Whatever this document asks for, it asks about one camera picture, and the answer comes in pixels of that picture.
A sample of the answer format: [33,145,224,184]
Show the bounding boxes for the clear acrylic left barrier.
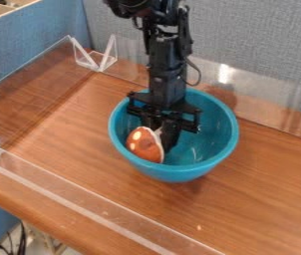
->
[0,36,93,147]

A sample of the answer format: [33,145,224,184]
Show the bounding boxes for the clear acrylic back barrier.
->
[104,35,301,137]

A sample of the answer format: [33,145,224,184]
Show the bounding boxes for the blue partition panel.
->
[0,0,91,80]

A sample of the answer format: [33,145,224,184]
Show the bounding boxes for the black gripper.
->
[127,92,202,152]

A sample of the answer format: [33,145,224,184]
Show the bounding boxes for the brown white toy mushroom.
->
[126,127,163,163]

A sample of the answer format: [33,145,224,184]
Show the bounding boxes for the blue plastic bowl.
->
[108,89,239,182]

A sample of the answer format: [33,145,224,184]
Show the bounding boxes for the clear acrylic corner bracket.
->
[69,35,119,73]

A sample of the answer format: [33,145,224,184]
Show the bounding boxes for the clear acrylic front barrier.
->
[0,147,224,255]

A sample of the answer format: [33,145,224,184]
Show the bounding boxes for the clear acrylic barrier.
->
[104,35,301,137]
[0,147,224,255]
[0,36,93,147]

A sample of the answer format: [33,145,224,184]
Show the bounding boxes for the black cables under table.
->
[0,221,29,255]

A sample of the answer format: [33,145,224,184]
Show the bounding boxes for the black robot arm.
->
[103,0,200,152]

